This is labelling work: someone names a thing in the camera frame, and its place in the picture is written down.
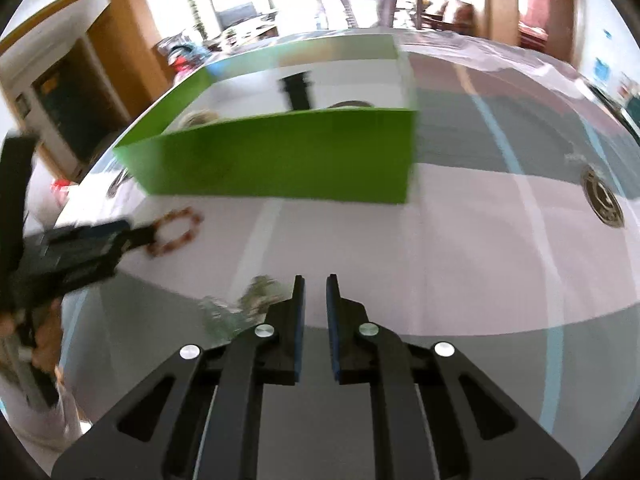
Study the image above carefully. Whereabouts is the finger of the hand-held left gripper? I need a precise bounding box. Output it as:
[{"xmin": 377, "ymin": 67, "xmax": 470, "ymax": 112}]
[{"xmin": 116, "ymin": 224, "xmax": 159, "ymax": 257}]

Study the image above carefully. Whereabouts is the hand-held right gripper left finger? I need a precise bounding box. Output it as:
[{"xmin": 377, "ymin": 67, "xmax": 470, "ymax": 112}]
[{"xmin": 52, "ymin": 274, "xmax": 307, "ymax": 480}]

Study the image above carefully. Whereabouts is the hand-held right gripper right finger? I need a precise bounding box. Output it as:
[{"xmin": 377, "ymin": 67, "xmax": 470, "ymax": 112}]
[{"xmin": 326, "ymin": 274, "xmax": 581, "ymax": 480}]

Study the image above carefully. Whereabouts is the red-brown bead bracelet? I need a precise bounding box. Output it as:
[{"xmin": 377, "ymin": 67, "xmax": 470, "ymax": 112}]
[{"xmin": 147, "ymin": 206, "xmax": 205, "ymax": 260}]

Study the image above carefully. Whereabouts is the green bead bracelet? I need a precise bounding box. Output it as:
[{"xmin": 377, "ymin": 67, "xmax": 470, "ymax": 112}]
[{"xmin": 239, "ymin": 274, "xmax": 293, "ymax": 328}]

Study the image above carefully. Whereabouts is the pale jade bangle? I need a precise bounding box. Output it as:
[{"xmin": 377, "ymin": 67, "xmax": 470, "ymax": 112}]
[{"xmin": 199, "ymin": 296, "xmax": 244, "ymax": 337}]

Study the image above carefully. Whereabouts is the green cardboard box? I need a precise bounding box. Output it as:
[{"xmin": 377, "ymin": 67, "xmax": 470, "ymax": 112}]
[{"xmin": 112, "ymin": 31, "xmax": 420, "ymax": 205}]

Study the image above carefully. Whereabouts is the black strap watch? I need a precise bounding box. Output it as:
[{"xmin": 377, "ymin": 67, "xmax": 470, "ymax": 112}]
[{"xmin": 279, "ymin": 73, "xmax": 314, "ymax": 111}]

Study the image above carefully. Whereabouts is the person's left hand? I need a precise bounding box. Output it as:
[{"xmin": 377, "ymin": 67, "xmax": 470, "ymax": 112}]
[{"xmin": 30, "ymin": 297, "xmax": 65, "ymax": 374}]

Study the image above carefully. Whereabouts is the wooden armchair with clothes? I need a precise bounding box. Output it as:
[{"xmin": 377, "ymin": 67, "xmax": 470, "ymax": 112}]
[{"xmin": 156, "ymin": 35, "xmax": 212, "ymax": 73}]

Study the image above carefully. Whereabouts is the flat screen television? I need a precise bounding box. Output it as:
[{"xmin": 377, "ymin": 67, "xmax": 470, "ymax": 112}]
[{"xmin": 214, "ymin": 2, "xmax": 257, "ymax": 30}]

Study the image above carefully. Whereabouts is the carved wooden dining chair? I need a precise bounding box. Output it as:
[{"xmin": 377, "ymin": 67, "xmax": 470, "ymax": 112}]
[{"xmin": 316, "ymin": 0, "xmax": 427, "ymax": 32}]

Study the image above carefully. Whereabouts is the plastic water bottle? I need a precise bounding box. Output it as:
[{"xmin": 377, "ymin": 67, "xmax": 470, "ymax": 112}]
[{"xmin": 592, "ymin": 27, "xmax": 617, "ymax": 82}]

